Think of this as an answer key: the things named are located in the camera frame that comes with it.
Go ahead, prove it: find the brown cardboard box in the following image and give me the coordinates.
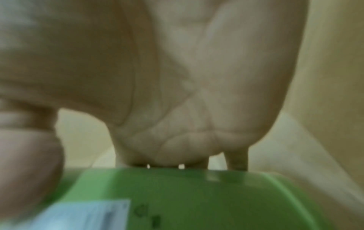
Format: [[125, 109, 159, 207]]
[[55, 0, 364, 230]]

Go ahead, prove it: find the person's right hand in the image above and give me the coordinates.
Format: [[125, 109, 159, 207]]
[[0, 0, 309, 225]]

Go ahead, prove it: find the small green shampoo bottle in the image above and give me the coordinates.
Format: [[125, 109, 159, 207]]
[[28, 167, 331, 230]]

